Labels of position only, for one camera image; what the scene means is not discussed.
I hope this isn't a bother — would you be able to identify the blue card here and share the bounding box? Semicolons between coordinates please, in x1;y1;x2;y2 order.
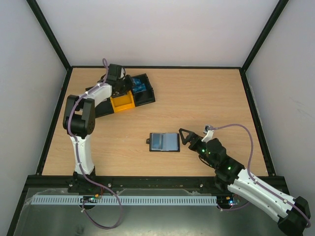
132;78;146;93

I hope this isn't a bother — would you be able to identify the yellow bin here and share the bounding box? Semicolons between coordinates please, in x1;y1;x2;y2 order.
110;91;135;113

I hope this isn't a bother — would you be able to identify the black bin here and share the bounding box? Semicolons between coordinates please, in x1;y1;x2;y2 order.
86;84;114;118
131;73;156;107

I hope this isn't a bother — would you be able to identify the black card holder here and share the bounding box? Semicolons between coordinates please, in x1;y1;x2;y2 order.
146;133;180;152

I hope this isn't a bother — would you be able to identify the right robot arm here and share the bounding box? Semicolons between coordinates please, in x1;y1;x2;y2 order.
179;125;311;236

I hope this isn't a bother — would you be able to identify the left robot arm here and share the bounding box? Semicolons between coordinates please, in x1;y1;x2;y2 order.
63;59;135;182

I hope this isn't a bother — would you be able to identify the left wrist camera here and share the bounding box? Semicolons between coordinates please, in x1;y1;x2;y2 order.
120;66;126;79

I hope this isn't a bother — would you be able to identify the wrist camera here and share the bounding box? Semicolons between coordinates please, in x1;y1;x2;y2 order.
201;125;215;143
120;66;126;79

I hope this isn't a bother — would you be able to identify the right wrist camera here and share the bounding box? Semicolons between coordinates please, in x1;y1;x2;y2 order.
201;125;215;143

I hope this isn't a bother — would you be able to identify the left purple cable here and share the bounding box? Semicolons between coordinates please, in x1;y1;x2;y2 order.
67;58;123;229

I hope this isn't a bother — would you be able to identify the light blue cable duct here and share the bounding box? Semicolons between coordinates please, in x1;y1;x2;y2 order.
31;195;217;206

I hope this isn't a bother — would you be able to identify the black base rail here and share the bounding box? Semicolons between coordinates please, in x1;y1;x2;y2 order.
23;175;231;196

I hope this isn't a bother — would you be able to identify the black cage frame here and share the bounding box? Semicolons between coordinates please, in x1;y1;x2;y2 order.
6;0;315;236

